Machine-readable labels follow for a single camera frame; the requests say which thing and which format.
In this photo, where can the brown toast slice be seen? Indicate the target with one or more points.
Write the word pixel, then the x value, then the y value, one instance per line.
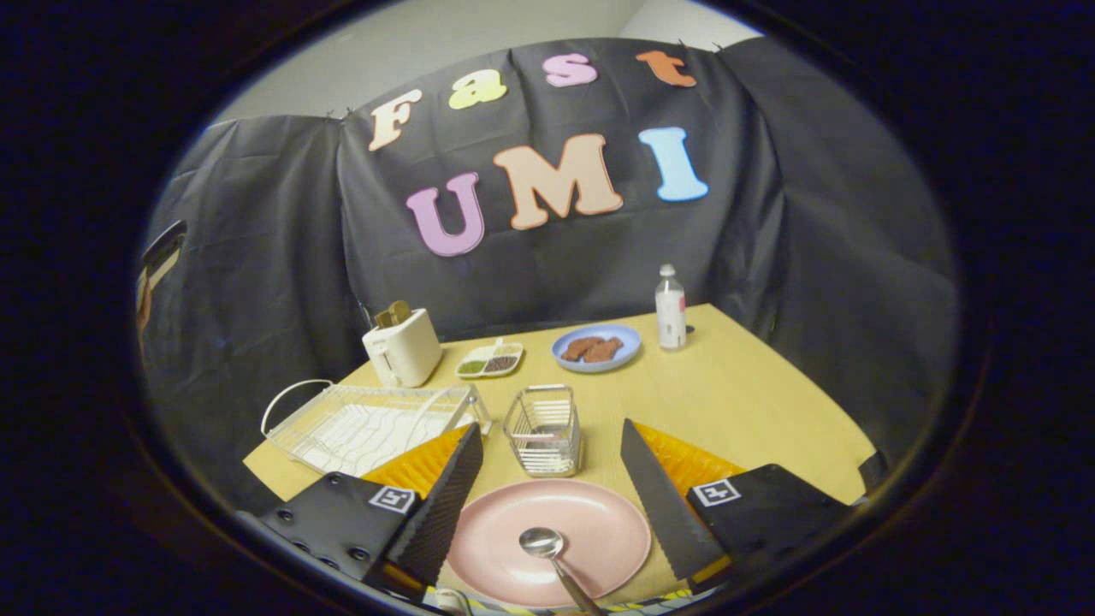
pixel 400 311
pixel 384 318

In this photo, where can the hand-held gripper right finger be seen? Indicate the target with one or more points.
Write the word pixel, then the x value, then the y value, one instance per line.
pixel 663 505

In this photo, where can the cream toaster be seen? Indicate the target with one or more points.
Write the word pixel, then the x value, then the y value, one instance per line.
pixel 406 351

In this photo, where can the black backdrop cloth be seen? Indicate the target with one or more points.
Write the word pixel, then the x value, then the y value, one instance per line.
pixel 556 265

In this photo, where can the blue plate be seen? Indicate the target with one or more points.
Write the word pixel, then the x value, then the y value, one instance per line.
pixel 624 338

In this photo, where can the metal spoon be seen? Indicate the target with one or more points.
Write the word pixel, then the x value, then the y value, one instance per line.
pixel 541 541

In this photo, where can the white sectioned dish with beans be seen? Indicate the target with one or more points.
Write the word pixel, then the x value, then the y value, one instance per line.
pixel 489 359

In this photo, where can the white drain tray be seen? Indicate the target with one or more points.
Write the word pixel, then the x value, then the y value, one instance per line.
pixel 368 436

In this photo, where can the yellow patterned cloth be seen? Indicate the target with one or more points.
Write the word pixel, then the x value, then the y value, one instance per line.
pixel 650 604

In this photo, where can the pink plate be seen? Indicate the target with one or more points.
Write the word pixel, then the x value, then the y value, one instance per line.
pixel 582 530

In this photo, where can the small white bottle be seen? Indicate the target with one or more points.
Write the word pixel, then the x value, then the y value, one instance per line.
pixel 671 312

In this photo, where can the brown meat piece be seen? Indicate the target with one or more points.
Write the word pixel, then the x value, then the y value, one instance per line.
pixel 578 348
pixel 607 349

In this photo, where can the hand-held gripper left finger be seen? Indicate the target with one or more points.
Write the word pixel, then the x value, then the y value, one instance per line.
pixel 436 505

